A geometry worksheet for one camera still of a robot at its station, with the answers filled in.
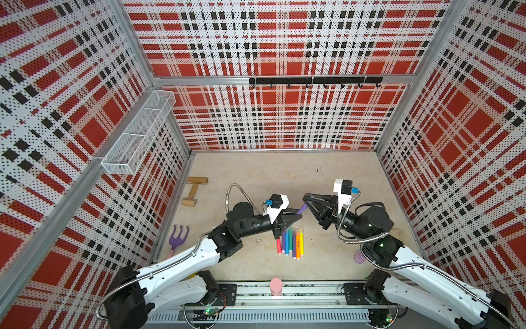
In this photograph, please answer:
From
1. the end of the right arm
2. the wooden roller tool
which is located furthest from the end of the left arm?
the wooden roller tool

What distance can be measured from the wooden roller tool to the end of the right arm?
65cm

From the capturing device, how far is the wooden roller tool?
3.28 feet

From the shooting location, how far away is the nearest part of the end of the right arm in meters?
0.55
